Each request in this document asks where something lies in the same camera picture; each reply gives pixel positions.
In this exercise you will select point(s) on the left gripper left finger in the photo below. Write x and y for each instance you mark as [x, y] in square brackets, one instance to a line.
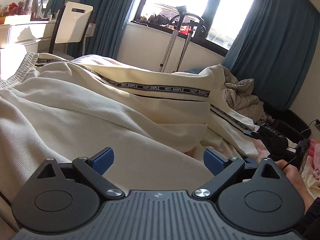
[91, 171]

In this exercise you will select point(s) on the white chair with dark frame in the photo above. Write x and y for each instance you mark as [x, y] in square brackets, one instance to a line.
[71, 24]

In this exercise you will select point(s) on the cream white zip jacket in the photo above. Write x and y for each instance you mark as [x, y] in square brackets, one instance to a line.
[158, 124]

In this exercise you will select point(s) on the dark framed window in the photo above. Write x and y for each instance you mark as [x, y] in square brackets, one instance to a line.
[223, 19]

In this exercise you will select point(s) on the white spray bottle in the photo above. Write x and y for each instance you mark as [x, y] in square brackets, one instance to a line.
[28, 6]

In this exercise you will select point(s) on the teal curtain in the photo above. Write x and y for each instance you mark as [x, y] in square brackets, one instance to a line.
[275, 47]
[110, 17]

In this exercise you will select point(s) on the black sofa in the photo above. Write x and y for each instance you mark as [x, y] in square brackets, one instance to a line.
[287, 123]

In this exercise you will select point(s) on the left teal curtain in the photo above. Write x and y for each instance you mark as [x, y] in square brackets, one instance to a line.
[110, 17]

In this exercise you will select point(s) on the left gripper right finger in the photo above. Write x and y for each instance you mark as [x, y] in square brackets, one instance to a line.
[227, 172]

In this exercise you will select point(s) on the right teal curtain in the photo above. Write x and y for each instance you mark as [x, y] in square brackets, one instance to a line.
[275, 47]

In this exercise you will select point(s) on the pink fleece garment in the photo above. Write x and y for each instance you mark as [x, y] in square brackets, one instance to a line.
[310, 173]

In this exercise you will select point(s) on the white dressing table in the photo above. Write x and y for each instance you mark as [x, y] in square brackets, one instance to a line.
[21, 31]

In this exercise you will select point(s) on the beige quilted blanket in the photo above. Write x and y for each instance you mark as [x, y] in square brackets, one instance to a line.
[239, 97]

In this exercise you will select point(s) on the garment steamer stand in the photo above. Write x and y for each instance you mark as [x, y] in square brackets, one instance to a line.
[186, 24]

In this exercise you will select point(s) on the person's right hand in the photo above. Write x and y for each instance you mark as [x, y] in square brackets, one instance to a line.
[294, 176]

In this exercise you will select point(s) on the teal cushion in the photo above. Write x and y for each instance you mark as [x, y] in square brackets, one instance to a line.
[194, 70]

